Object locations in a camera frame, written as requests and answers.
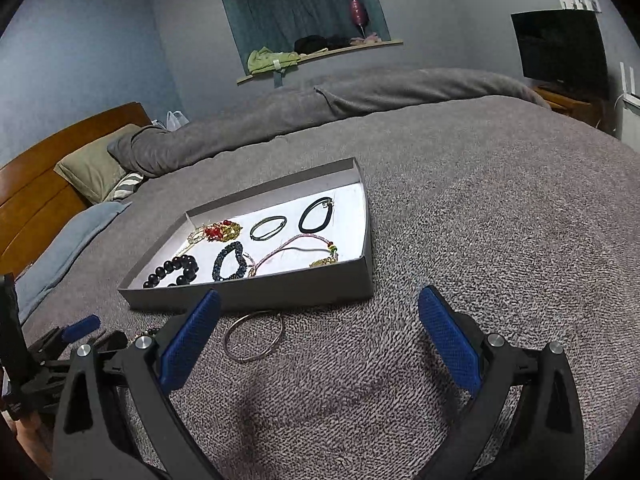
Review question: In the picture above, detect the black large bead bracelet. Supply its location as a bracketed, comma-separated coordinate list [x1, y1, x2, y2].
[142, 253, 201, 290]

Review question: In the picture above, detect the red gold pearl necklace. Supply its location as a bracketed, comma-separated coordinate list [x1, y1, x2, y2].
[177, 218, 244, 256]

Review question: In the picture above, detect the pink cord bracelet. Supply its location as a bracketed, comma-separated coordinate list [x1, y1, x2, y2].
[244, 231, 342, 279]

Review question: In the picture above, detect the person's left hand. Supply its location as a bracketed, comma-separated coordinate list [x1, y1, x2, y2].
[2, 411, 52, 479]

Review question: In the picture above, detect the light blue towel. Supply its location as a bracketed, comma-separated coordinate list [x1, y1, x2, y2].
[15, 202, 129, 324]

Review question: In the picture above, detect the wooden headboard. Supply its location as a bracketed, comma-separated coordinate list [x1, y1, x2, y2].
[0, 102, 151, 275]

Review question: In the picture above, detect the striped pillow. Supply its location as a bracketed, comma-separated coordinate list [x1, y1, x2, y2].
[105, 172, 145, 202]

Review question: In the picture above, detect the olive green pillow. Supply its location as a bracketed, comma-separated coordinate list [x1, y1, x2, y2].
[54, 124, 141, 205]

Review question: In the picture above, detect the rolled grey duvet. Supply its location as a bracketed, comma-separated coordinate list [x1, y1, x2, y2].
[107, 68, 548, 178]

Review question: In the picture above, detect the grey cardboard tray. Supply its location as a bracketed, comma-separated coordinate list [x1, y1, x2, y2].
[118, 157, 373, 313]

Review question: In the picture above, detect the white plastic bag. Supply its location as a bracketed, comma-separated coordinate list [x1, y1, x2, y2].
[152, 110, 190, 131]

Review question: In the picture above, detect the grey bed blanket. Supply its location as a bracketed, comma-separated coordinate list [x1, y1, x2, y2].
[24, 96, 639, 479]

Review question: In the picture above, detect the wooden window sill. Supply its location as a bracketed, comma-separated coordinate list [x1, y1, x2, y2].
[235, 39, 405, 86]

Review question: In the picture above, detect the green cloth on sill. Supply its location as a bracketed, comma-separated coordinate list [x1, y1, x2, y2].
[246, 47, 300, 75]

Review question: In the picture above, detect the white cabinet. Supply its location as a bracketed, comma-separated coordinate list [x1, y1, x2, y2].
[615, 93, 640, 153]

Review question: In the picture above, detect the wooden tv stand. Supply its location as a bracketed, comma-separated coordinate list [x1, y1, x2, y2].
[533, 84, 604, 128]

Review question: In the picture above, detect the black cloth on sill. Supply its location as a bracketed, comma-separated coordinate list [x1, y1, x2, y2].
[293, 35, 352, 55]

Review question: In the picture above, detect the white wifi router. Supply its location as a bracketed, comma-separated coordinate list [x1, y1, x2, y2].
[616, 62, 640, 108]

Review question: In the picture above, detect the teal window curtain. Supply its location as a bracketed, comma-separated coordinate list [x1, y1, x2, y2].
[221, 0, 392, 74]

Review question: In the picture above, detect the black television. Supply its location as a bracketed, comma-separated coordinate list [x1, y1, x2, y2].
[511, 9, 610, 99]

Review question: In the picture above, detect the blue bead bracelet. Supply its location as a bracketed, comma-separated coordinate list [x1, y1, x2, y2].
[210, 239, 250, 283]

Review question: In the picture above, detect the gold filigree bracelet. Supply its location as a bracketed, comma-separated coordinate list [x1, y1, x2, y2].
[186, 219, 244, 246]

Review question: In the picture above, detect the black hair tie bracelet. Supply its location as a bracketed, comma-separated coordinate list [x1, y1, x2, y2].
[297, 196, 335, 235]

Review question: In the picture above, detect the white wall switch panel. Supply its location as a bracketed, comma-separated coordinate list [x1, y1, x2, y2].
[559, 0, 602, 13]

